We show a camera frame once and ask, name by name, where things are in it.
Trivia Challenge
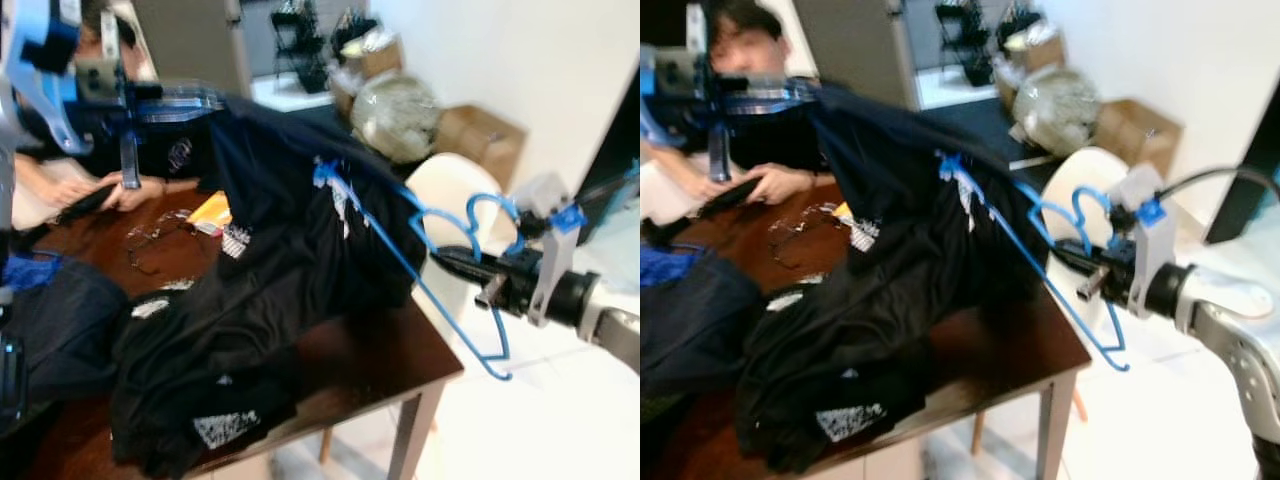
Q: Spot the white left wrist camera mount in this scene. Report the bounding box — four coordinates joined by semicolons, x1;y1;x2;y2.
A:
0;0;123;156
640;40;703;151

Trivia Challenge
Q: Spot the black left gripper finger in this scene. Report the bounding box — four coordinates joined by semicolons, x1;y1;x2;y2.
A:
138;104;225;128
728;80;823;99
728;95;821;117
138;86;227;107

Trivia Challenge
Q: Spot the black smartphone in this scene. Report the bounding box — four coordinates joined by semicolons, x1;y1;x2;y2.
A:
700;178;771;219
55;183;119;226

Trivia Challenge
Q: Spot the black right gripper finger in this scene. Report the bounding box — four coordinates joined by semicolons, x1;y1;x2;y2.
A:
1050;237;1126;266
1055;250;1123;283
437;258;513;291
433;245;516;273

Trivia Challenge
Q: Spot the blue plastic hanger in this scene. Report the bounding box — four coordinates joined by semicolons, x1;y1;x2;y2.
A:
935;150;1131;373
312;155;526;383

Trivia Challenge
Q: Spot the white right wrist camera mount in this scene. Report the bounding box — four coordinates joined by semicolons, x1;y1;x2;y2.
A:
510;170;589;329
1108;163;1183;319

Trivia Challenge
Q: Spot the cardboard box with plastic wrap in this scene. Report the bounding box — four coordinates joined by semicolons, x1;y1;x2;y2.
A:
328;28;404;116
995;20;1066;101

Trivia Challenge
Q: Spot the grey cabinet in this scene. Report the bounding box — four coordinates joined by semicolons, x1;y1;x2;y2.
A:
790;0;921;109
130;0;253;98

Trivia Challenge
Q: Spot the open cardboard box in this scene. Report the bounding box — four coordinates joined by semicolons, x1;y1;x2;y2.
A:
1090;97;1186;181
435;105;528;193

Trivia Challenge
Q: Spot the black T-shirt with teal print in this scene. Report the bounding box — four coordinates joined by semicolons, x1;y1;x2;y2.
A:
130;95;433;351
760;85;1051;371

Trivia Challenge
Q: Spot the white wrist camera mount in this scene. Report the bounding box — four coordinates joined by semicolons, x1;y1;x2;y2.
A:
510;170;589;329
0;0;123;156
640;40;703;151
1108;163;1183;319

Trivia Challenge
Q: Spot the white plastic chair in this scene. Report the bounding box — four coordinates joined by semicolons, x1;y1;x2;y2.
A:
316;152;523;467
970;147;1131;456

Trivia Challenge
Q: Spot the black T-shirt with white print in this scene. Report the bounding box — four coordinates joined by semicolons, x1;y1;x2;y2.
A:
735;300;926;476
108;290;301;479

